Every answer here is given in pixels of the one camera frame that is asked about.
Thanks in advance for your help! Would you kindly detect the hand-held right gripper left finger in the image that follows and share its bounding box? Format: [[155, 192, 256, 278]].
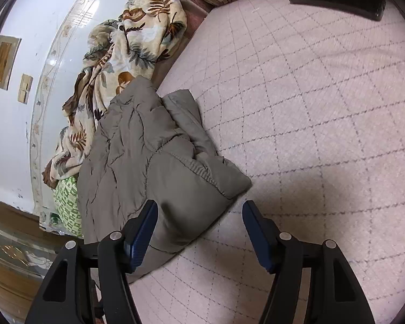
[[25, 200, 159, 324]]

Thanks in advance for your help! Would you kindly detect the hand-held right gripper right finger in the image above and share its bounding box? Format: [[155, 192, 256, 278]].
[[242, 200, 380, 324]]

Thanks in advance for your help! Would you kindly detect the grey-brown hooded puffer jacket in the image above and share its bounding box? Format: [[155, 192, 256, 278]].
[[77, 76, 252, 284]]

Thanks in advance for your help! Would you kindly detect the green and white patterned cloth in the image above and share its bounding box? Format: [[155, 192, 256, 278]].
[[52, 175, 85, 238]]

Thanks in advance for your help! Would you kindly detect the white patterned bag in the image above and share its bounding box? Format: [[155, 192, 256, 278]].
[[39, 209, 64, 233]]

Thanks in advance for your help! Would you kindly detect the wooden glass cabinet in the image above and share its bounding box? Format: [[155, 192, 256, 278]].
[[0, 194, 98, 324]]

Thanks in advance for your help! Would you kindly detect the pink quilted bed sheet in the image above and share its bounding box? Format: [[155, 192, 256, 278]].
[[128, 0, 405, 324]]

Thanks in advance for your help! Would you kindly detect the leaf print fleece blanket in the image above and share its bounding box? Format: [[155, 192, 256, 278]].
[[42, 0, 188, 190]]

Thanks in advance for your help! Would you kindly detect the black flat device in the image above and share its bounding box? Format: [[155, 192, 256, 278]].
[[289, 0, 385, 21]]

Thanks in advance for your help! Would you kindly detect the beige wall switch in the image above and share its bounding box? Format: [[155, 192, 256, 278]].
[[18, 73, 33, 104]]

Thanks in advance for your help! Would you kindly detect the framed wall picture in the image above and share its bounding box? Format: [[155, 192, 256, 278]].
[[0, 35, 22, 91]]

